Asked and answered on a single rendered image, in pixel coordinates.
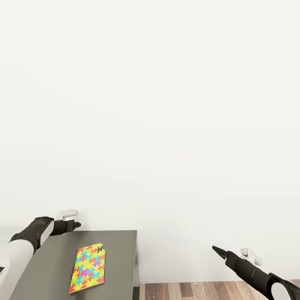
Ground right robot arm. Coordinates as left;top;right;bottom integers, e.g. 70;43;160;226
212;246;300;300

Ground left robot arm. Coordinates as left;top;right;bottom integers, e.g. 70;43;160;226
0;209;81;300

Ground jigsaw puzzle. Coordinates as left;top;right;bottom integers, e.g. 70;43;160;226
69;243;105;293

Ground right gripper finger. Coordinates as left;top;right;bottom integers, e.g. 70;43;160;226
212;246;230;260

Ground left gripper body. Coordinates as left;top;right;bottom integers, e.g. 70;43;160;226
53;220;75;236

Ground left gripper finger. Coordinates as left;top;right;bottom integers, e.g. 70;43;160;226
74;222;81;230

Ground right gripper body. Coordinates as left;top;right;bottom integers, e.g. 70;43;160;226
225;251;261;289

